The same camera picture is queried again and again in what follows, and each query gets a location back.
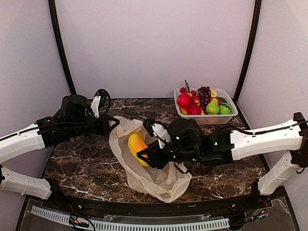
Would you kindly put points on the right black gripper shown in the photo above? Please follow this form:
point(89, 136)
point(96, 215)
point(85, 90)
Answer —
point(155, 160)

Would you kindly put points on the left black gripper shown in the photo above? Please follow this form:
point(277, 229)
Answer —
point(105, 129)

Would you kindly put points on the yellow orange toy mango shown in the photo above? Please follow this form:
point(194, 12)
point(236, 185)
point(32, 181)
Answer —
point(136, 144)

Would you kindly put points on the banana print plastic bag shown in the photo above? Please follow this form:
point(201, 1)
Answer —
point(166, 184)

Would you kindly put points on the red toy apple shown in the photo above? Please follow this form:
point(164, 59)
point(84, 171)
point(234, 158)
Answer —
point(194, 110)
point(184, 100)

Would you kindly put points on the red cherry bunch toy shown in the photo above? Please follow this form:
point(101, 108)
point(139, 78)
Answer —
point(194, 98)

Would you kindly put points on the green toy pear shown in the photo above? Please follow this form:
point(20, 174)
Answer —
point(212, 109)

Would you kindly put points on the purple toy grapes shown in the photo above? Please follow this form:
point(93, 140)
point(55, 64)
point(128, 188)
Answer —
point(204, 94)

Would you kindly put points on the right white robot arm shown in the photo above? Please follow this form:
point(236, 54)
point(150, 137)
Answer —
point(183, 141)

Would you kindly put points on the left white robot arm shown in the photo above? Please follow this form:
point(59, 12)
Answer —
point(75, 118)

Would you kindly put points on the yellow toy fruit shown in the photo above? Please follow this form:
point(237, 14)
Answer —
point(214, 93)

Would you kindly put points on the red yellow toy mango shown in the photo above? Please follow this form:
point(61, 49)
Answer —
point(184, 110)

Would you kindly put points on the white plastic basket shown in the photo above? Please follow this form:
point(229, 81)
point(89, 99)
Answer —
point(209, 119)

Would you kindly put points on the green watermelon toy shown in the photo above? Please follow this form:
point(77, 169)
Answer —
point(224, 107)

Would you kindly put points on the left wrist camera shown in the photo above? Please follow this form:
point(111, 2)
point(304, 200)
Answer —
point(98, 102)

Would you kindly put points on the black front rail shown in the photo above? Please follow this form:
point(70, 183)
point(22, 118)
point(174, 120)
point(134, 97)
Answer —
point(231, 207)

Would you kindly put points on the white slotted cable duct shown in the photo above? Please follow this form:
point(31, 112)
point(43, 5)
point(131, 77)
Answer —
point(124, 223)

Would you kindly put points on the left black frame post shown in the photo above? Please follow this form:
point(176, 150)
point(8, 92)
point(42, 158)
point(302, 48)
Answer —
point(60, 46)

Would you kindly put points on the black frame post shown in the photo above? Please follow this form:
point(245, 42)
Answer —
point(60, 46)
point(249, 50)

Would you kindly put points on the right black frame post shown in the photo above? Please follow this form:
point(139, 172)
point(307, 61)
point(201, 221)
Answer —
point(249, 50)

